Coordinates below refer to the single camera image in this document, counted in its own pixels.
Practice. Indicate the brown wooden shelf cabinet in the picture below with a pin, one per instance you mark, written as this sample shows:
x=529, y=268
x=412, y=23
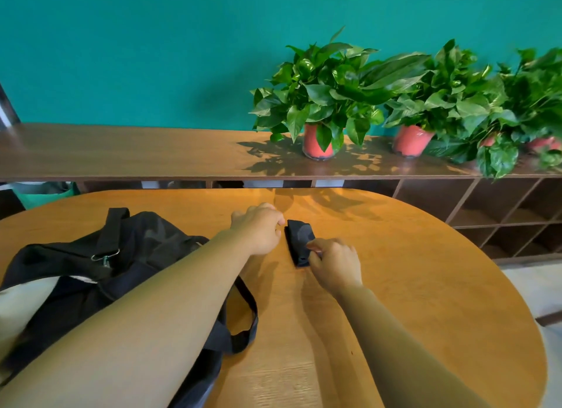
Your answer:
x=131, y=151

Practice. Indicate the metal bag clip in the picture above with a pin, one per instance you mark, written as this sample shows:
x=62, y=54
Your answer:
x=104, y=258

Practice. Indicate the person's right forearm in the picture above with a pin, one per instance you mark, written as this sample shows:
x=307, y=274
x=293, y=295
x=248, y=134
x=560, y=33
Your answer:
x=395, y=355

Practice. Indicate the green bin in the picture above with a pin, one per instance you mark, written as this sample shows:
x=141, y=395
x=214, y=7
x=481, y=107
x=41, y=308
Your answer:
x=41, y=195

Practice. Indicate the black fabric bag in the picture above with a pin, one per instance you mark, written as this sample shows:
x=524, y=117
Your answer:
x=131, y=249

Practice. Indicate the person's left fingers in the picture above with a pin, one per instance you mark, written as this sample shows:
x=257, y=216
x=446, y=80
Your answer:
x=270, y=212

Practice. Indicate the black wallet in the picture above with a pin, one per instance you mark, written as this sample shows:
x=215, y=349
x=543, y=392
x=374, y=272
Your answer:
x=299, y=241

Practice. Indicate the person's left hand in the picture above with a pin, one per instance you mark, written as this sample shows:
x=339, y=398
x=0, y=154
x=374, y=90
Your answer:
x=257, y=232

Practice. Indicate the person's left forearm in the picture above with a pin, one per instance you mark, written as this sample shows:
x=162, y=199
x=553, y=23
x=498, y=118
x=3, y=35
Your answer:
x=145, y=324

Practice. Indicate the potted green plant red pot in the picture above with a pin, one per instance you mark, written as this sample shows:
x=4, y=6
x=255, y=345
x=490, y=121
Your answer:
x=439, y=92
x=327, y=92
x=538, y=92
x=496, y=155

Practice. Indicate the white cloth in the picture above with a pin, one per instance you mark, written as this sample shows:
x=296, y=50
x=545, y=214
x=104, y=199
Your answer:
x=22, y=307

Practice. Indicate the person's right thumb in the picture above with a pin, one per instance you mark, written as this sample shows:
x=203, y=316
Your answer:
x=316, y=262

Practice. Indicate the person's right hand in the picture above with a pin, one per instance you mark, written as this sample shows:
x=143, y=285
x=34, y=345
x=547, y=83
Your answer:
x=338, y=267

